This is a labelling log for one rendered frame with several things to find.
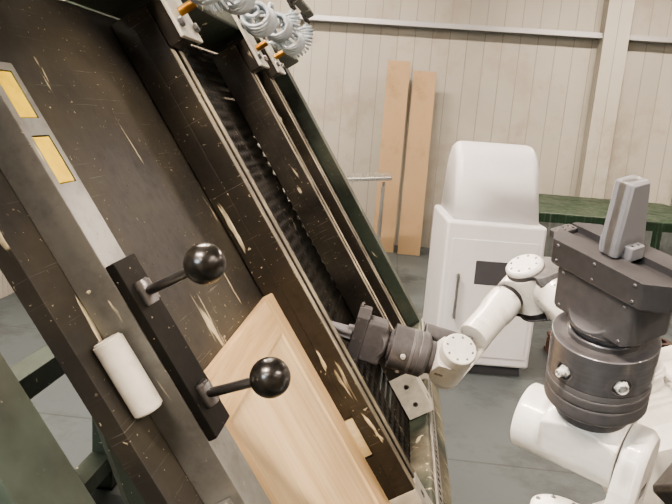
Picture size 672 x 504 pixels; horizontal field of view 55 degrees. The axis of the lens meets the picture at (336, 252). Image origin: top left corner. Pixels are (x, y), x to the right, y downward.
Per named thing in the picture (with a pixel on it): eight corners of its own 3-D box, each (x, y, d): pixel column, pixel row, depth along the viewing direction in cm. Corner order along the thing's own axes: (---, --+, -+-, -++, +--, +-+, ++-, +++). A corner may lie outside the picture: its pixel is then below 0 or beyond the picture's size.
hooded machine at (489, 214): (528, 383, 434) (562, 150, 401) (423, 372, 440) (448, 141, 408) (508, 341, 517) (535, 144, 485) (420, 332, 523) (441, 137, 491)
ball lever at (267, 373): (195, 422, 65) (281, 404, 57) (176, 390, 65) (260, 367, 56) (219, 400, 68) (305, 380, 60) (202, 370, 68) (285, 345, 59)
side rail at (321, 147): (394, 333, 255) (419, 321, 253) (259, 81, 241) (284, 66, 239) (395, 327, 263) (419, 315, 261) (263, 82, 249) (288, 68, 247)
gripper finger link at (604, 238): (618, 183, 48) (605, 256, 51) (648, 175, 50) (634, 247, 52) (601, 177, 50) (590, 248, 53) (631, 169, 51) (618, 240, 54)
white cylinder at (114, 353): (85, 351, 60) (130, 424, 61) (112, 338, 59) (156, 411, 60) (100, 340, 63) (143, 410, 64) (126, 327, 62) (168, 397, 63)
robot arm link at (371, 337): (345, 354, 132) (402, 371, 131) (341, 372, 122) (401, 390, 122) (362, 297, 129) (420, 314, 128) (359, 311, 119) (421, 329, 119)
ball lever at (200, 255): (134, 320, 64) (213, 285, 55) (114, 287, 63) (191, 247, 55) (162, 302, 67) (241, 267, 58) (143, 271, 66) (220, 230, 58)
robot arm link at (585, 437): (511, 368, 58) (501, 462, 63) (635, 417, 52) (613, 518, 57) (561, 313, 65) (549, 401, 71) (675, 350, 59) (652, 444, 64)
